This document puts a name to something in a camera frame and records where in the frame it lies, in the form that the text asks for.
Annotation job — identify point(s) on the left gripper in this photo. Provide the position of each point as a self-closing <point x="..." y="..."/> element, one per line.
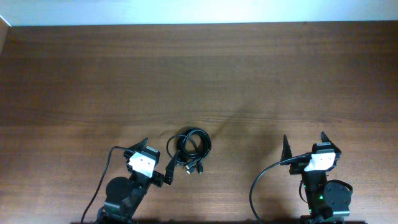
<point x="158" y="178"/>

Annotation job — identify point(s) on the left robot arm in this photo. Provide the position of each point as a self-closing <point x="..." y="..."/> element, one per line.
<point x="124" y="194"/>

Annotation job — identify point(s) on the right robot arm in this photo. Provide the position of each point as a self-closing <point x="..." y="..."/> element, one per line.
<point x="328" y="200"/>

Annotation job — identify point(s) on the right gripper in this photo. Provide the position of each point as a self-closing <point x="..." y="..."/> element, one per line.
<point x="298" y="167"/>

